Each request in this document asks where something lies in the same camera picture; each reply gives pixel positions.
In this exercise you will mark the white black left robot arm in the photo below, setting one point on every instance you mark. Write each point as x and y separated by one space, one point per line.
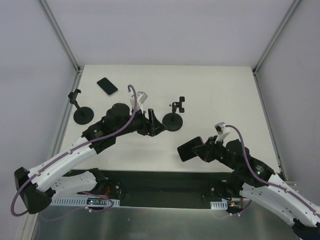
40 185

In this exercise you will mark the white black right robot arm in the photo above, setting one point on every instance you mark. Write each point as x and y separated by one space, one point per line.
256 181

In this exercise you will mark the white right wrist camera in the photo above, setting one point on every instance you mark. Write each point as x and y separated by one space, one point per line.
222 131

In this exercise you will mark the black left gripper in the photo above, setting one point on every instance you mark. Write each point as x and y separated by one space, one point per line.
150 122

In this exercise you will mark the aluminium frame post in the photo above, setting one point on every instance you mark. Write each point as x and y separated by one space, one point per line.
293 7
59 34

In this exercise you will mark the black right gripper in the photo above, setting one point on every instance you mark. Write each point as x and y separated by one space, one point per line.
206 150

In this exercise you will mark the white cable duct right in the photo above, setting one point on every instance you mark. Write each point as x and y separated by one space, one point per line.
219 205

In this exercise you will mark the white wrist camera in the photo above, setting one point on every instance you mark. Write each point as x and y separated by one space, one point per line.
141 97
222 131

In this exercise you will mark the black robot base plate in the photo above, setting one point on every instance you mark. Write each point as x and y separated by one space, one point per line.
159 189

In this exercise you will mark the aluminium frame post right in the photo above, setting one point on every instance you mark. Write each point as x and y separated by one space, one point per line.
293 7

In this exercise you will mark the black smartphone purple edge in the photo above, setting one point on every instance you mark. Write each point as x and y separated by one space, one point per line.
185 151

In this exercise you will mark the white cable duct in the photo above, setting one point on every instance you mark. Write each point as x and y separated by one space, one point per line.
219 205
84 201

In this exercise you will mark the aluminium frame post left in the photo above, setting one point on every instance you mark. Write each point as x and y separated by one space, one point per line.
59 34

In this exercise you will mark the white cable duct left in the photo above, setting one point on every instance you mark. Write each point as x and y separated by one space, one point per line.
84 201

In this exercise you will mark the black smartphone silver edge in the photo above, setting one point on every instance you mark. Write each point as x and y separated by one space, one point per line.
107 86

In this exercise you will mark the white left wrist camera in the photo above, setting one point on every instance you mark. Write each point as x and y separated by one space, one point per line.
141 97

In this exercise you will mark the black phone stand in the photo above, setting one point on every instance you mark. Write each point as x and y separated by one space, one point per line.
82 115
173 121

